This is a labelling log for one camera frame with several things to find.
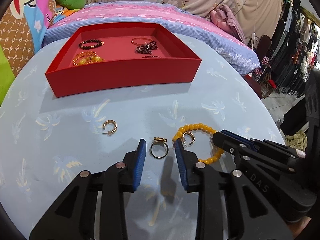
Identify dark wooden chair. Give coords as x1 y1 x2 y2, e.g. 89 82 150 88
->
244 35 272 99

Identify monkey cartoon blanket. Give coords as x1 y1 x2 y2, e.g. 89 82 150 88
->
1 0 56 101

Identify gold hoop earring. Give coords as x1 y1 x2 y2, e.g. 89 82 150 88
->
181 131 195 147
102 119 118 136

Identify black gold bead bracelet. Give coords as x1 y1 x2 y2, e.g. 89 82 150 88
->
78 39 105 50

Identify person's right hand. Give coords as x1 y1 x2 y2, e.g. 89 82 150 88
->
288 216 311 239

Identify red jewelry tray box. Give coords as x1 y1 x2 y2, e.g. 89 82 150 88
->
45 22 202 98

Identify hanging clothes rack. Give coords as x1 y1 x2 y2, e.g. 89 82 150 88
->
261 0 319 98

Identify yellow glass bead bracelet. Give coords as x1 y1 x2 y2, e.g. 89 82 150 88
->
74 55 105 66

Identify gold woven cuff bracelet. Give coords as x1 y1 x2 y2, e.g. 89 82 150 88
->
72 50 98 66

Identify orange yellow bead bracelet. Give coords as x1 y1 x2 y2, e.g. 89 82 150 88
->
172 122 225 165

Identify gold bangle bracelet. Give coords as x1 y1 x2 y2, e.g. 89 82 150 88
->
131 37 154 47

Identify pink blue striped bedsheet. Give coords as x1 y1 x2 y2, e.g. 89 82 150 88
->
42 1 260 75

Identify dark purple bead necklace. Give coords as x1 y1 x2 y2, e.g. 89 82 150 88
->
135 42 159 55

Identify gold ring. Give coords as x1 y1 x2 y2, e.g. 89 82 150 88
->
149 136 170 159

